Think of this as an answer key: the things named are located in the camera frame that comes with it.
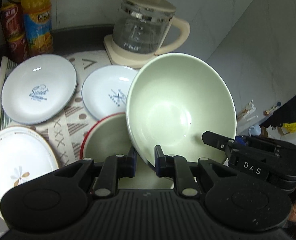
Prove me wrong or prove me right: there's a white plate gold rim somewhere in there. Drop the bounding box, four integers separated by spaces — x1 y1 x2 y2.
0 126 59 218

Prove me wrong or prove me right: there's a red can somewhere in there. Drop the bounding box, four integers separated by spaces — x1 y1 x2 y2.
0 3 24 40
8 32 29 63

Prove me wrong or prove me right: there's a white plate bakery print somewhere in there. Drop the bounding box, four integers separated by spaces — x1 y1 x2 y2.
81 65 138 120

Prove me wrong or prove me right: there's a white plate sweet print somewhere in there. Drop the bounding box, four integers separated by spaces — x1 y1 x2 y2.
1 54 77 125

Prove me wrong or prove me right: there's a green bowl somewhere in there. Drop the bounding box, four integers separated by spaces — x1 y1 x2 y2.
83 114 175 190
126 53 237 166

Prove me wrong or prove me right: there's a red can upper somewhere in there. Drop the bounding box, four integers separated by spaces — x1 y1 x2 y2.
0 3 24 40

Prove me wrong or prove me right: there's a glass electric kettle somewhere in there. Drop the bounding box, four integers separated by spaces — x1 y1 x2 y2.
112 0 190 55

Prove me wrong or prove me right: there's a patterned table cloth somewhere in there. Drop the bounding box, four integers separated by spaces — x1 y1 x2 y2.
0 50 111 167

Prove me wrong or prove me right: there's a red can lower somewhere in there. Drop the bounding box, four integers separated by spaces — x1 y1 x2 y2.
8 32 29 63

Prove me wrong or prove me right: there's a red black bowl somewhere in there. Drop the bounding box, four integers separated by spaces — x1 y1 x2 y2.
80 113 132 162

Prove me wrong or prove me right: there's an orange juice bottle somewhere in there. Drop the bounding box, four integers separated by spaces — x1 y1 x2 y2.
21 0 53 56

